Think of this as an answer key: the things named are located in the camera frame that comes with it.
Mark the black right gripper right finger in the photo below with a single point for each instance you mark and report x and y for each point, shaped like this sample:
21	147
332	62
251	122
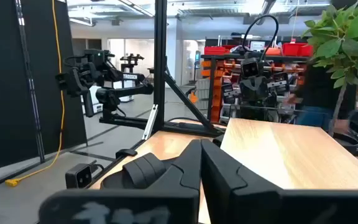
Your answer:
259	205

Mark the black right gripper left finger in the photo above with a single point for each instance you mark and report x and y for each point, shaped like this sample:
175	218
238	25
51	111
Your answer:
129	205

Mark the black rubber slide sandal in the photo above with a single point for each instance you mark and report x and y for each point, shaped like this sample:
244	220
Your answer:
141	171

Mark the black background robot arm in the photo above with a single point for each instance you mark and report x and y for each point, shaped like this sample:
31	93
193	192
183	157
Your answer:
110	93

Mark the storage rack with orange bins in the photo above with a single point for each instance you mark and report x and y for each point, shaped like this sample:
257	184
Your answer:
216	77

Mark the red plastic bin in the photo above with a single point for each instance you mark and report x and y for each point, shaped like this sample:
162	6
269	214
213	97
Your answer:
217	50
297	49

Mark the person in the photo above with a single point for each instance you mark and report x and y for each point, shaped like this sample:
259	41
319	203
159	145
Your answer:
315	90

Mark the green potted plant black pot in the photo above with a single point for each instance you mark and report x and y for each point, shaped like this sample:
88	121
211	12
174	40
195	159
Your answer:
346	34

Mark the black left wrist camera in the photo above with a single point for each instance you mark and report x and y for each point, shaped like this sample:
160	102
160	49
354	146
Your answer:
250	68

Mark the small black box camera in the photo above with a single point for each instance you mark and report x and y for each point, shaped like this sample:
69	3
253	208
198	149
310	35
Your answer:
79	176

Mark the black aluminium table frame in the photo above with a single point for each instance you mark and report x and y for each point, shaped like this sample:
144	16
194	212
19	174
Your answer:
160	62

